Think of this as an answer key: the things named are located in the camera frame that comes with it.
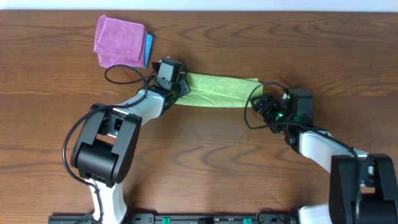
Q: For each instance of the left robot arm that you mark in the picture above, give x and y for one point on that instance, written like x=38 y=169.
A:
x=105 y=147

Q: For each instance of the blue folded cloth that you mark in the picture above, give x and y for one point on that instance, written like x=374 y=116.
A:
x=148 y=47

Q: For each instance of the green microfiber cloth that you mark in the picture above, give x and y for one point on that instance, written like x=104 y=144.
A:
x=218 y=92

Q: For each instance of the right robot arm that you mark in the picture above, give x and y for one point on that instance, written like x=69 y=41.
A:
x=363 y=187

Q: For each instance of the purple folded microfiber cloth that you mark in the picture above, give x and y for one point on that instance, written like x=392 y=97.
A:
x=120 y=42

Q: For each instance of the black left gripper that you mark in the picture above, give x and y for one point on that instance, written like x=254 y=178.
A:
x=183 y=80

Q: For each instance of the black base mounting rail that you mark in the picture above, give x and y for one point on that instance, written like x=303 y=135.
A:
x=263 y=218

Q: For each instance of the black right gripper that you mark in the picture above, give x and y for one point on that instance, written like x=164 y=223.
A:
x=265 y=99

